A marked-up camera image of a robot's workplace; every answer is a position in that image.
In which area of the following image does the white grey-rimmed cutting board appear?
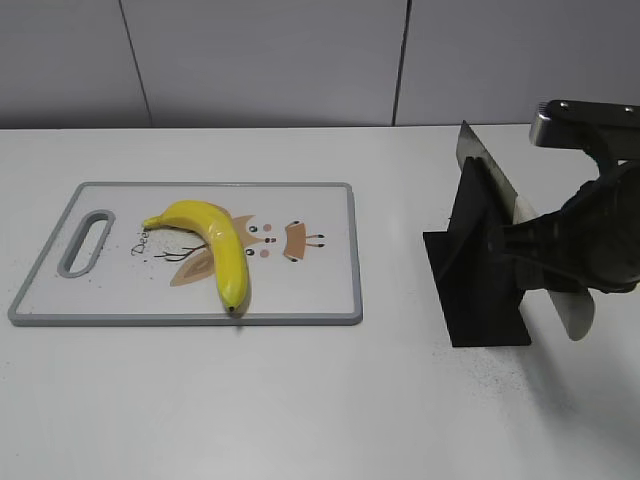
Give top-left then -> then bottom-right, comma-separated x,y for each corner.
8,182 -> 362,327

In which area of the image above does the white-handled kitchen knife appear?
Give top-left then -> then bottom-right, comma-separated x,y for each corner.
456,120 -> 595,341

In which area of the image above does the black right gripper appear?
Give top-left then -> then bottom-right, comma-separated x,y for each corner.
488,162 -> 639,293

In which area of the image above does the yellow plastic banana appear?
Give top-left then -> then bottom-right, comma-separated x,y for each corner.
142,200 -> 249,312

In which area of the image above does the black knife stand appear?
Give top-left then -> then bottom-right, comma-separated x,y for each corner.
423,157 -> 531,348

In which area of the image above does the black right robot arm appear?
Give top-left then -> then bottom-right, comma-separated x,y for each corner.
489,137 -> 639,293

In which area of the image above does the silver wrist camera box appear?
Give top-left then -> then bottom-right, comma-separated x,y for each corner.
529,99 -> 639,163

